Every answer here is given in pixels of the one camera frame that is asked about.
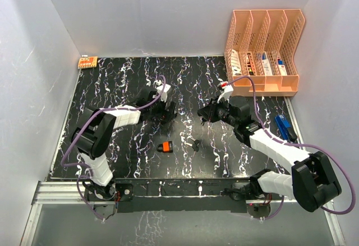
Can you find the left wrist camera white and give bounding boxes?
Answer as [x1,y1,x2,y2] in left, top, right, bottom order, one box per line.
[154,80,172,102]

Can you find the blue black stapler tool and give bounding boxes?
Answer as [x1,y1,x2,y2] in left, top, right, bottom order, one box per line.
[275,115,298,143]

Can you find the dark markers in organizer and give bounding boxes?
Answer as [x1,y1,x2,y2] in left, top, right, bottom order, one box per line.
[246,52,256,76]

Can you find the orange plastic file organizer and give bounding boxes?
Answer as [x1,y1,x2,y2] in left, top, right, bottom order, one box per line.
[224,9,305,97]

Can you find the orange black padlock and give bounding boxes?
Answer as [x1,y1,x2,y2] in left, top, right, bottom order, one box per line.
[157,141,173,153]

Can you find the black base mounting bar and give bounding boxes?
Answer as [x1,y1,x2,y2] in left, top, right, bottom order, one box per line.
[112,177,284,213]

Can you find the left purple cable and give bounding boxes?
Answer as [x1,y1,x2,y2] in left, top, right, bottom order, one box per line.
[59,74,167,221]

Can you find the small orange card box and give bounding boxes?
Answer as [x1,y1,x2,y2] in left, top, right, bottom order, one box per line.
[77,56,98,69]

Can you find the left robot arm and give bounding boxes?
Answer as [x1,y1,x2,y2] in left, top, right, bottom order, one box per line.
[72,84,177,201]

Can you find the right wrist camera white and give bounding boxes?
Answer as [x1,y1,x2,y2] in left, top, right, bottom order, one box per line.
[217,81,233,103]

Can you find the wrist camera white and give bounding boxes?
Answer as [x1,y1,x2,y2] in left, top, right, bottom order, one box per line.
[154,80,172,102]
[217,81,233,103]

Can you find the white box in organizer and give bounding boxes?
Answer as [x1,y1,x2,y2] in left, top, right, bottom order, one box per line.
[230,49,242,76]

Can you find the black marble pattern mat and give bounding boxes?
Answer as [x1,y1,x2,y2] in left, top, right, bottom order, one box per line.
[50,56,306,180]

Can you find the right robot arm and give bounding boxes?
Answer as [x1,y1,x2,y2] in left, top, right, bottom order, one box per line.
[197,96,342,212]

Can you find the white blue tube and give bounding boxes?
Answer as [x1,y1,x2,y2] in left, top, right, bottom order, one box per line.
[255,51,273,76]

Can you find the blue red white box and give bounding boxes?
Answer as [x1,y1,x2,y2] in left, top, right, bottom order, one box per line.
[277,57,288,76]

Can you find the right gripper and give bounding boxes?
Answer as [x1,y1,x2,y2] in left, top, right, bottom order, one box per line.
[199,95,238,128]

